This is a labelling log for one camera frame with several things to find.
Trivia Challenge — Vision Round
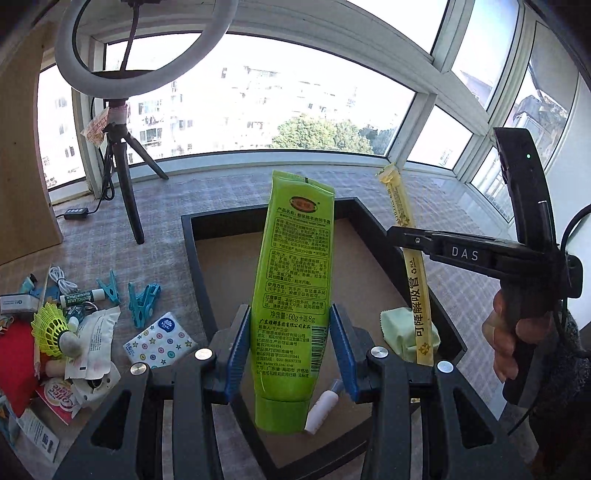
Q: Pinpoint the black ring light cable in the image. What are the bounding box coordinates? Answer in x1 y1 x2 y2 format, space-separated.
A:
54 0 141 220

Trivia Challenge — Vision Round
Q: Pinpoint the white ring light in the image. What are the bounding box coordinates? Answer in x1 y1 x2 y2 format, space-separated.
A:
55 0 239 100

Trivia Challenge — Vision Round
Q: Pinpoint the pale green cloth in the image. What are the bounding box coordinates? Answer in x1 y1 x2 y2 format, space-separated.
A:
381 307 441 363

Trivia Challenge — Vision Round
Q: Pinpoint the crumpled paper tag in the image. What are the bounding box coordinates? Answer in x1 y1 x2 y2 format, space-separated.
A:
81 111 112 148

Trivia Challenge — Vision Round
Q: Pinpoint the white window frame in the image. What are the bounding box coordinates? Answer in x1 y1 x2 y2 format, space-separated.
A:
37 0 591 252

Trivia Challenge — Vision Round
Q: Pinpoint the pale wooden board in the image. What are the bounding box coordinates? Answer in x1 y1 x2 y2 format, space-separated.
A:
0 21 64 267

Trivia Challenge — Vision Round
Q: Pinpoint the red cloth pouch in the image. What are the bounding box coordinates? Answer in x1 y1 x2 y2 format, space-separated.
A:
0 320 45 416

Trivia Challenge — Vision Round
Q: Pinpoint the black tray container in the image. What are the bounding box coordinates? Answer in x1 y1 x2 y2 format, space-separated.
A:
181 198 468 480

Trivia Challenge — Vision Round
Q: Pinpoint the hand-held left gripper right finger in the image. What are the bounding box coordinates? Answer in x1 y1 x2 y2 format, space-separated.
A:
329 302 534 480

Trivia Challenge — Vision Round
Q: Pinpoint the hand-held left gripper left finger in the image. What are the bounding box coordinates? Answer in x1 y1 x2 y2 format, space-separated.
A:
52 304 254 480

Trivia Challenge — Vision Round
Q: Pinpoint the white printed card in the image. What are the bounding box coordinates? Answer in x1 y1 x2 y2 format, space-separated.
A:
16 408 61 463

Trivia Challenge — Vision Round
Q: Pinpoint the black tripod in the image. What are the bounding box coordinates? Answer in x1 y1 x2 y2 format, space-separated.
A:
100 98 170 245

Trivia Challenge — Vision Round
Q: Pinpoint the person's right hand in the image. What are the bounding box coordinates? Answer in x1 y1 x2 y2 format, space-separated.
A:
481 288 548 382

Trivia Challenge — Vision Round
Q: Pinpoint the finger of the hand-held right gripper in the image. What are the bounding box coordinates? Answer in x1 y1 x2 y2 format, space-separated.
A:
387 225 444 260

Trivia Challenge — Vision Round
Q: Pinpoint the blue clothespin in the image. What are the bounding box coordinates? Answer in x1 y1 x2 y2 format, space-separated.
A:
141 283 162 320
96 270 122 305
128 281 149 329

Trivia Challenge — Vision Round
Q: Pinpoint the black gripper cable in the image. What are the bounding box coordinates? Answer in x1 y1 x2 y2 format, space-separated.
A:
507 200 591 437

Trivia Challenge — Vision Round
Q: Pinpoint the white coiled cable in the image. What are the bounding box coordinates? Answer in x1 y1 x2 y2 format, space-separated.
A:
46 265 78 297

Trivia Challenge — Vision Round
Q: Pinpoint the white power bank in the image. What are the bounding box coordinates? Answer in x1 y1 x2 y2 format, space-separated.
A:
0 293 39 317

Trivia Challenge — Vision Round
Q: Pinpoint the yellow shuttlecock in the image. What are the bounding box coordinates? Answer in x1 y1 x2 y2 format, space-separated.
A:
31 302 84 358

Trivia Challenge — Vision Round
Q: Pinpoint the green hand cream tube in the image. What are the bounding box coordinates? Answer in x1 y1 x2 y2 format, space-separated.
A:
252 170 335 435

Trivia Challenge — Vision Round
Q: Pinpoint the green lip balm stick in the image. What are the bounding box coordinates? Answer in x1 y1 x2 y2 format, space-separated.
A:
60 287 101 306

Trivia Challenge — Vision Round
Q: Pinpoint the star print tissue pack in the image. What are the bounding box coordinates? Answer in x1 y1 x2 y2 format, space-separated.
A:
122 311 199 370

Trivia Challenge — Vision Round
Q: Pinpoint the white plastic packet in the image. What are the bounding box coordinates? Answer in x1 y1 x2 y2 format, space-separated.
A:
74 307 122 376

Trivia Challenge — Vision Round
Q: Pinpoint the person's right forearm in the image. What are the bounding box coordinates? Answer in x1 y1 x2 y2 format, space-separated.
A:
529 311 591 480

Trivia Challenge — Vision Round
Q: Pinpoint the pink checked tablecloth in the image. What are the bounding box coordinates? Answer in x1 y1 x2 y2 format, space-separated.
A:
0 159 525 480

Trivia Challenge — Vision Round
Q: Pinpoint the green tree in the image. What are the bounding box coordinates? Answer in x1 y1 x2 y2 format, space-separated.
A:
272 115 373 156

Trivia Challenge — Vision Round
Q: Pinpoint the small white tube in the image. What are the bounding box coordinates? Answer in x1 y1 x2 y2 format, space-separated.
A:
305 378 345 435

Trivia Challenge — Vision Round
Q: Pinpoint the yellow straw packet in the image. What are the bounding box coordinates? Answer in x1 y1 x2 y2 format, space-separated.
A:
376 164 439 367

